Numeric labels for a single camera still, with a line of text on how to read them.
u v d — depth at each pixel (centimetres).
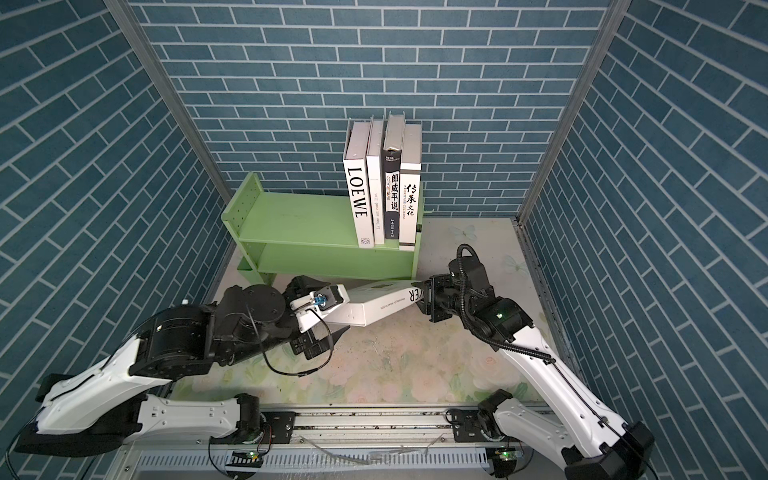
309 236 78
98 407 38
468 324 51
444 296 63
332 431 74
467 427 73
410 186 60
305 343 47
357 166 58
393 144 60
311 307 42
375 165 59
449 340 89
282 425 74
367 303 53
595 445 38
